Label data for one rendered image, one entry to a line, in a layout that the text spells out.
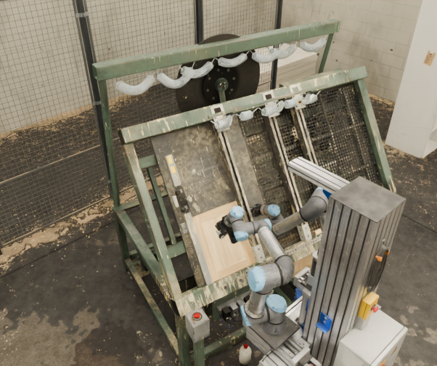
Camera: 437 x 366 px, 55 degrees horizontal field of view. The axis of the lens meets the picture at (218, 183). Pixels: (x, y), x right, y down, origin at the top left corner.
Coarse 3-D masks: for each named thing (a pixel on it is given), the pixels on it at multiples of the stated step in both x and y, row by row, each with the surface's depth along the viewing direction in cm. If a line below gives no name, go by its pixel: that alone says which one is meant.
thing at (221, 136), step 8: (232, 112) 290; (216, 120) 300; (216, 136) 307; (224, 136) 305; (224, 144) 309; (224, 152) 305; (224, 160) 308; (232, 160) 307; (232, 168) 310; (232, 176) 306; (232, 184) 309; (240, 184) 308; (240, 192) 310; (240, 200) 307; (248, 208) 309; (248, 216) 311; (256, 240) 311; (256, 248) 310; (256, 256) 310; (264, 256) 312
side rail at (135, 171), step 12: (132, 144) 279; (132, 156) 279; (132, 168) 278; (132, 180) 287; (144, 192) 280; (144, 204) 280; (144, 216) 289; (156, 216) 283; (156, 228) 282; (156, 240) 281; (156, 252) 290; (168, 264) 284; (168, 276) 283; (168, 288) 291
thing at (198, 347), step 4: (200, 340) 282; (196, 344) 283; (200, 344) 285; (196, 348) 285; (200, 348) 287; (196, 352) 289; (200, 352) 290; (204, 352) 293; (196, 356) 292; (200, 356) 293; (204, 356) 295; (196, 360) 296; (200, 360) 296; (204, 360) 298; (196, 364) 299; (200, 364) 298; (204, 364) 301
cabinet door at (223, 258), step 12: (228, 204) 309; (192, 216) 298; (204, 216) 300; (216, 216) 304; (204, 228) 300; (204, 240) 299; (216, 240) 303; (228, 240) 307; (204, 252) 298; (216, 252) 303; (228, 252) 306; (240, 252) 310; (252, 252) 314; (216, 264) 302; (228, 264) 306; (240, 264) 309; (216, 276) 301
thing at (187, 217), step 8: (168, 168) 291; (176, 176) 291; (176, 184) 291; (184, 216) 292; (192, 224) 294; (192, 232) 293; (192, 240) 293; (200, 248) 295; (200, 256) 295; (200, 264) 294; (208, 272) 296; (208, 280) 296
